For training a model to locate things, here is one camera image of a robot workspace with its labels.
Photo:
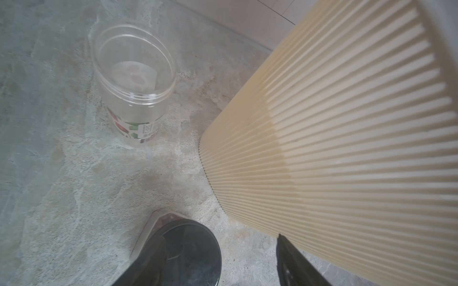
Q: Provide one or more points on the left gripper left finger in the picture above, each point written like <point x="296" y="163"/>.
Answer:
<point x="149" y="267"/>

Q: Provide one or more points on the beige ribbed trash bin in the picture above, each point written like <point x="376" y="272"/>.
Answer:
<point x="345" y="140"/>

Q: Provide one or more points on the black lid glass jar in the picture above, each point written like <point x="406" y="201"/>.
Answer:
<point x="193" y="253"/>

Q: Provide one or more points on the white lid rose tea jar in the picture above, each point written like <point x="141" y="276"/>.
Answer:
<point x="136" y="76"/>

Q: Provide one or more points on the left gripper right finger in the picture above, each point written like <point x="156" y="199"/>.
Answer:
<point x="293" y="268"/>

